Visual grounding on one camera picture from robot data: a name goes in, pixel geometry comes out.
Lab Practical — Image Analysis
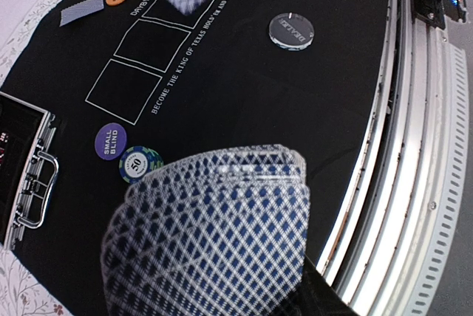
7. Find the aluminium poker chip case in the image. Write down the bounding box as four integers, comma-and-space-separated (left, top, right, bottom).
1, 92, 59, 250

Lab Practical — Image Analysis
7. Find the black poker mat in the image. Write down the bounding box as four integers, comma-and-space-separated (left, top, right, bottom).
2, 0, 388, 315

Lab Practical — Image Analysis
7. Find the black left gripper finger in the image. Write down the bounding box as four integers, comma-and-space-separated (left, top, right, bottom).
293, 257, 357, 316

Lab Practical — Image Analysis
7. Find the clear dealer button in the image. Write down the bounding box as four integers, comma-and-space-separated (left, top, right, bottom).
268, 13, 315, 51

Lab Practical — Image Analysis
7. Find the purple small blind button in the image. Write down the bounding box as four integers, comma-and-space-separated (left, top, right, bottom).
95, 123, 127, 161

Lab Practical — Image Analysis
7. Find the green poker chip pile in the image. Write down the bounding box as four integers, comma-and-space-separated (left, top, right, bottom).
118, 145, 164, 184

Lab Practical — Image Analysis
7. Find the blue patterned card deck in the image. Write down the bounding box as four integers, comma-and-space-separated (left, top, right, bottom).
101, 145, 310, 315

